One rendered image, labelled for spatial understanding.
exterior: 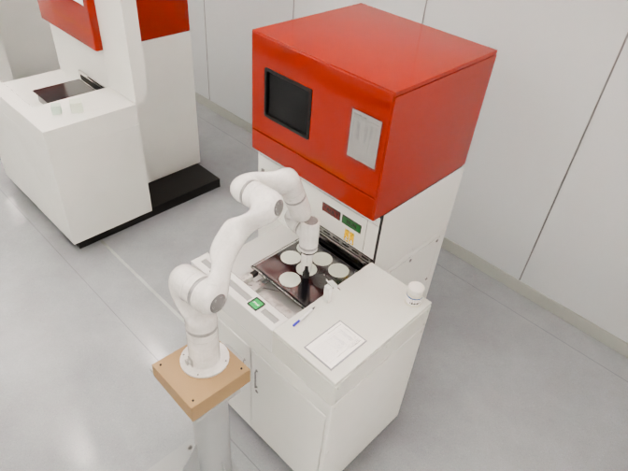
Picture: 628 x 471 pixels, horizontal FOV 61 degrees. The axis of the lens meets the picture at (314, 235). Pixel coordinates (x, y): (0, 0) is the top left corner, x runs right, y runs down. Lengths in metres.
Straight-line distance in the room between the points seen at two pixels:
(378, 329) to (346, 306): 0.18
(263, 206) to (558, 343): 2.53
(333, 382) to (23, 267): 2.68
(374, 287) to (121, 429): 1.56
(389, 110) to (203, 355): 1.15
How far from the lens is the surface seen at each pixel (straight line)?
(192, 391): 2.08
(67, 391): 3.34
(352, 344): 2.14
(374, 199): 2.25
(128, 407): 3.18
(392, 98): 2.02
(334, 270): 2.52
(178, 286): 1.90
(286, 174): 1.96
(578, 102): 3.40
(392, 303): 2.33
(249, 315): 2.25
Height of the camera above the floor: 2.61
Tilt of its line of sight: 39 degrees down
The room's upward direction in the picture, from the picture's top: 5 degrees clockwise
